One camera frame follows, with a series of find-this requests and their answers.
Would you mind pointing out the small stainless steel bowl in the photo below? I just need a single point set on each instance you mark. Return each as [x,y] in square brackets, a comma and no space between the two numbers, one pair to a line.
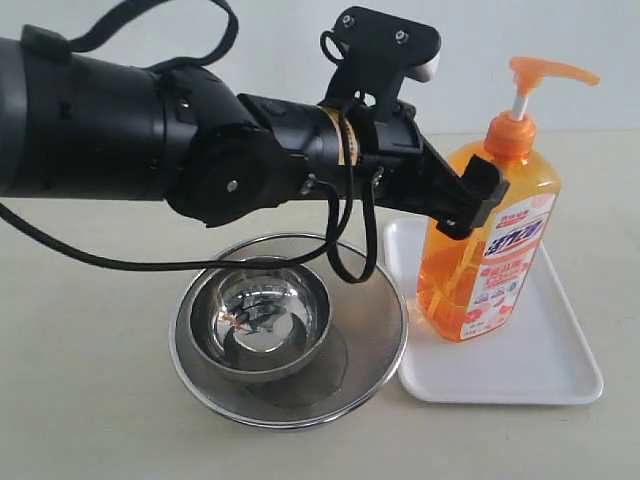
[258,326]

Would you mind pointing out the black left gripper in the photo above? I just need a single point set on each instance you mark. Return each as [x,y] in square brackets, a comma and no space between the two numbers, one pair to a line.
[401,169]

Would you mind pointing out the steel mesh strainer basket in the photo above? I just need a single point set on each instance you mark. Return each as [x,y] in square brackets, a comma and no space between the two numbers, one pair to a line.
[363,350]

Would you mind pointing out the white rectangular plastic tray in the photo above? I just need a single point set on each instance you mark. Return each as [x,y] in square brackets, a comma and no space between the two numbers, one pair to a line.
[540,357]

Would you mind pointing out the orange dish soap pump bottle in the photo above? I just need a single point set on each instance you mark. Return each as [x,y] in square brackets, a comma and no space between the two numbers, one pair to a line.
[468,288]

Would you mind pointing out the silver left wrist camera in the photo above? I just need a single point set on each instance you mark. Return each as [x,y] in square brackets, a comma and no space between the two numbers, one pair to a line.
[374,53]

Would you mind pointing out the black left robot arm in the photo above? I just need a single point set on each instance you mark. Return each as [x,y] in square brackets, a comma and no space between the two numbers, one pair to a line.
[74,127]

